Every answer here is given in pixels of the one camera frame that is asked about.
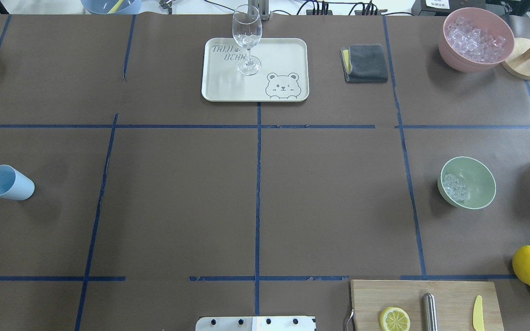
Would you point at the wine glass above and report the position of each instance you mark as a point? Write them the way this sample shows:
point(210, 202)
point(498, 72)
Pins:
point(247, 32)

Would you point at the light blue plastic cup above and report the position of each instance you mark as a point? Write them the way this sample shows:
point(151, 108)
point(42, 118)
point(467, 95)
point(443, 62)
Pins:
point(14, 185)

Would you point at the blue bowl with fork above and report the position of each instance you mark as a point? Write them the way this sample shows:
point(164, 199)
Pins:
point(118, 7)

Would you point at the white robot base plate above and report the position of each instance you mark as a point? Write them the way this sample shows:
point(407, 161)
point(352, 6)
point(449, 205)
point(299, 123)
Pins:
point(257, 323)

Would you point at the pink bowl of ice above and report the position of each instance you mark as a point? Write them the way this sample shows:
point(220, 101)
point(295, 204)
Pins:
point(474, 40)

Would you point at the half lemon slice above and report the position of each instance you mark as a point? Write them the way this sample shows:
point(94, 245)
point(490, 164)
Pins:
point(394, 319)

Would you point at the yellow plastic knife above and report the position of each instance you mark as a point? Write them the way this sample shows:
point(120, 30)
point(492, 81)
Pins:
point(478, 314)

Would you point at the grey folded cloth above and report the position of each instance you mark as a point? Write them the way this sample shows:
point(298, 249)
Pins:
point(364, 63)

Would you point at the ice cubes in green bowl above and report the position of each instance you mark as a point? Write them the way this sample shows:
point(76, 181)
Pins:
point(454, 187)

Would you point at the green ceramic bowl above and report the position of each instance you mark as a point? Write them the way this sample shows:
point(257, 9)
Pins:
point(478, 179)

